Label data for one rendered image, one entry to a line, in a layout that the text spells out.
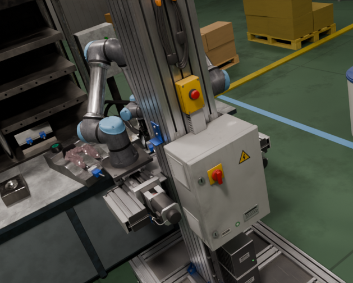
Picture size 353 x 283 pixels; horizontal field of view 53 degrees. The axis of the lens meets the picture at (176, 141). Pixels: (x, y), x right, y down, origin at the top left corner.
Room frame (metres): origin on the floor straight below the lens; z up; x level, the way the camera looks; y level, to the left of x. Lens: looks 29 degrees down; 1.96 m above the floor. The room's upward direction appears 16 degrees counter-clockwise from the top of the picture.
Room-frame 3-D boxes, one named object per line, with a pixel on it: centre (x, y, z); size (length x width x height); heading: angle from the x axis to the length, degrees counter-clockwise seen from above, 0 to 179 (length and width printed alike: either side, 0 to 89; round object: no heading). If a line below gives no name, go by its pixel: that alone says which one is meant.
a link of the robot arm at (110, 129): (1.60, 0.29, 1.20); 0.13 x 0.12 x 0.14; 57
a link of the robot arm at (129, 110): (1.93, 0.20, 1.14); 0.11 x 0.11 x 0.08; 57
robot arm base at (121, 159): (1.60, 0.28, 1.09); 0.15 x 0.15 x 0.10
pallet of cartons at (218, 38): (5.43, -0.66, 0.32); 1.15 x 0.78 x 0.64; 112
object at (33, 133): (2.83, 1.14, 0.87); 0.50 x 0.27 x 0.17; 22
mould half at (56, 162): (2.08, 0.64, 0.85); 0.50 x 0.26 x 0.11; 39
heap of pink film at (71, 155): (2.08, 0.63, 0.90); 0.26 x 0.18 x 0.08; 39
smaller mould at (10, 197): (1.98, 1.08, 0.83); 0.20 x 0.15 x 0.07; 22
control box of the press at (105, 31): (3.03, 0.40, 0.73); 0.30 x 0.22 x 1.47; 112
